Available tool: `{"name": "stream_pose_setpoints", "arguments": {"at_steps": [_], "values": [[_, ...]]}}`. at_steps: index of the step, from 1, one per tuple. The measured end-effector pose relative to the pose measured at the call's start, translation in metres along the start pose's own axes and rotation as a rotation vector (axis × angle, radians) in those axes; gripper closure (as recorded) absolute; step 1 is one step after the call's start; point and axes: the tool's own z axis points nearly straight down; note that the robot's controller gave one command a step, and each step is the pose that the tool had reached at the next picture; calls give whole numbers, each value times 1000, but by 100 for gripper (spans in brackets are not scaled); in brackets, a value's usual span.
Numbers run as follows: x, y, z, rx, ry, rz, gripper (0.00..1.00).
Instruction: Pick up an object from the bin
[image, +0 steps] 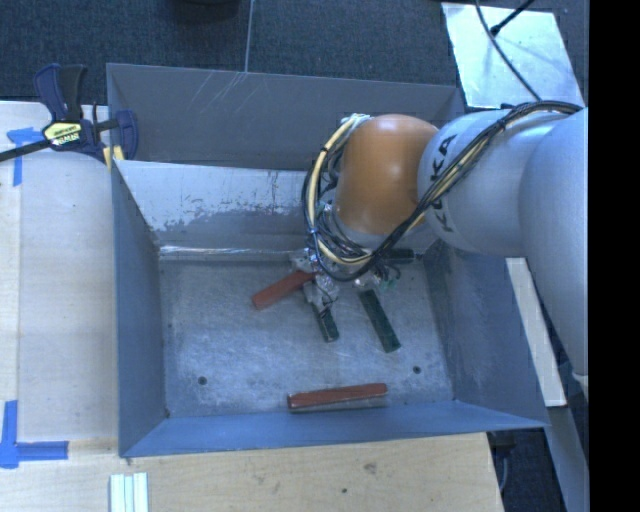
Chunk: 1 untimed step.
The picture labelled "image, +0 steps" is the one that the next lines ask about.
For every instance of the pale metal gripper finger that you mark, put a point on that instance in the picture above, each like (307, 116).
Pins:
(302, 261)
(320, 294)

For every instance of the grey metal bin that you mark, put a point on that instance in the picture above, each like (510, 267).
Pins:
(240, 350)

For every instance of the red-brown flat block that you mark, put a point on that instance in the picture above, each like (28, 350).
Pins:
(280, 291)
(337, 397)

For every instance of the dark green flat block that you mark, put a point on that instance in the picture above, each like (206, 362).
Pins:
(327, 326)
(380, 320)

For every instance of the pale wood board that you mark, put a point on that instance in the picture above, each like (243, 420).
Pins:
(65, 280)

